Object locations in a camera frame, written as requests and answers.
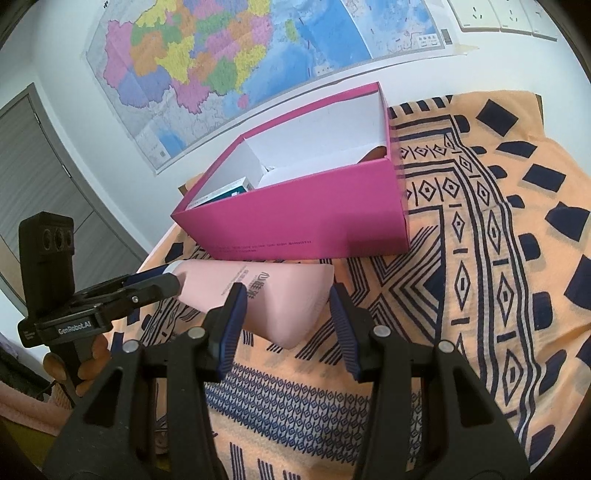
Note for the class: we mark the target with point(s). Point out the white wall socket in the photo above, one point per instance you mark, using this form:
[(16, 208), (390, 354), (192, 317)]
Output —
[(475, 14), (515, 16)]

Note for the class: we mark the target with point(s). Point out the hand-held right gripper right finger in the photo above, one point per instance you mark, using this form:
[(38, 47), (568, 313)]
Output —
[(344, 327)]

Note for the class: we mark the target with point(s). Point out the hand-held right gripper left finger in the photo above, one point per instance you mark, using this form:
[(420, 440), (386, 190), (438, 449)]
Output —
[(231, 323)]

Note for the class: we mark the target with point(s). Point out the colourful wall map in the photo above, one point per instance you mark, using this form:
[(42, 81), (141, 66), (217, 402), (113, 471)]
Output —
[(231, 60)]

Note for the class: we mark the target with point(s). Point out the grey door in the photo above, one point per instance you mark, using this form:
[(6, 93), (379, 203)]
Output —
[(55, 194)]

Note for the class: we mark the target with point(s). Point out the person's left hand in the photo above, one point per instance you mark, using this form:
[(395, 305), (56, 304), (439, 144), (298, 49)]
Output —
[(94, 360)]

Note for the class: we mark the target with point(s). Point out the pink cardboard box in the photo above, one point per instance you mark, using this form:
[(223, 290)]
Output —
[(300, 217)]

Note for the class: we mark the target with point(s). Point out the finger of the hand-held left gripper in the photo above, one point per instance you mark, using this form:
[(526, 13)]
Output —
[(147, 290), (143, 277)]

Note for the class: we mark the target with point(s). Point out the blue and white carton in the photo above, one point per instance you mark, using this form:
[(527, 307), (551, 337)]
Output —
[(231, 189)]

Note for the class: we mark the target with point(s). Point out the large pink tube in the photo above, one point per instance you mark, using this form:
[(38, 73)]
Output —
[(277, 300)]

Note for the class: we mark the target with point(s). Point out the orange patterned cloth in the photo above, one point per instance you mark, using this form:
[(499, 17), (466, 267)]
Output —
[(485, 277)]

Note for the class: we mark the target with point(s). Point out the white wall switch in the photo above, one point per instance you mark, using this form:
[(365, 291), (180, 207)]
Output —
[(545, 21)]

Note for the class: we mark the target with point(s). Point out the person's left forearm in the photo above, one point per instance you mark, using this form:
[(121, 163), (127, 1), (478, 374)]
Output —
[(27, 406)]

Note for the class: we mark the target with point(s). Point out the wooden back scratcher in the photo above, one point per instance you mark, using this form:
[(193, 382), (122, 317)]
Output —
[(376, 154)]

